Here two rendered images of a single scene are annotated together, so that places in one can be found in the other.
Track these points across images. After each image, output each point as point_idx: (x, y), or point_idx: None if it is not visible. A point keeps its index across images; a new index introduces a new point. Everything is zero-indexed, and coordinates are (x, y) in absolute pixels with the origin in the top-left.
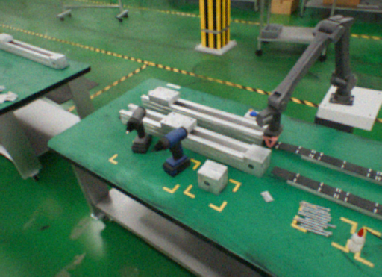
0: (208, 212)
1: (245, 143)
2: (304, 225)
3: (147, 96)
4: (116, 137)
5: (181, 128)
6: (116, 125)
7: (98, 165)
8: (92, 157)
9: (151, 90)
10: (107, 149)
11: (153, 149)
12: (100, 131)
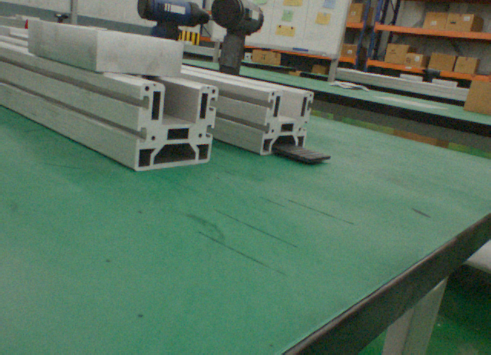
0: None
1: (19, 34)
2: None
3: (182, 80)
4: (308, 135)
5: None
6: (327, 152)
7: (328, 122)
8: (350, 129)
9: (146, 82)
10: (322, 129)
11: (211, 17)
12: (374, 152)
